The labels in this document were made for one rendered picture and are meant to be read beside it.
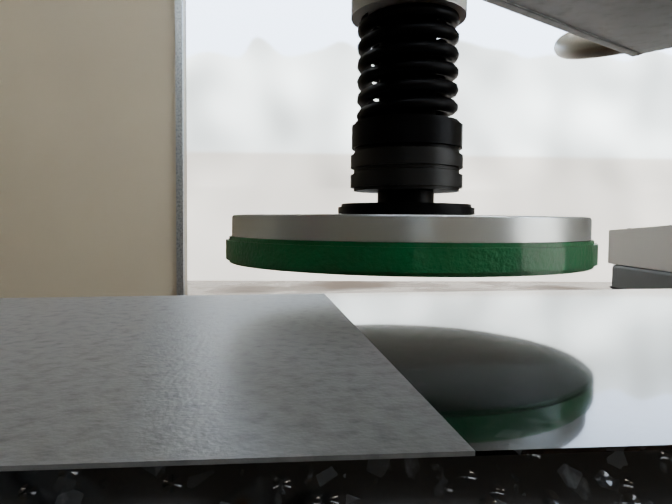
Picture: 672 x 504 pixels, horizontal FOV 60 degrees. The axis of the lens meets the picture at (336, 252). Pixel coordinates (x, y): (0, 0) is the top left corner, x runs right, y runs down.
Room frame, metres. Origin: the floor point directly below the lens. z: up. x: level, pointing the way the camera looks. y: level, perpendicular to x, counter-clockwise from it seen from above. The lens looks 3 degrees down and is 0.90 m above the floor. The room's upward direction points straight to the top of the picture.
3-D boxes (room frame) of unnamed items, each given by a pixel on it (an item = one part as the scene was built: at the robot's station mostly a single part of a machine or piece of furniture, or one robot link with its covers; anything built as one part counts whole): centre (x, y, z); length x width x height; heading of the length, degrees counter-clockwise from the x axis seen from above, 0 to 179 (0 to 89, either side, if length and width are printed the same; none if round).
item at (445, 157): (0.36, -0.04, 0.94); 0.07 x 0.07 x 0.01
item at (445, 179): (0.36, -0.04, 0.93); 0.07 x 0.07 x 0.01
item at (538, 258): (0.36, -0.04, 0.90); 0.22 x 0.22 x 0.04
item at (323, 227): (0.36, -0.04, 0.90); 0.21 x 0.21 x 0.01
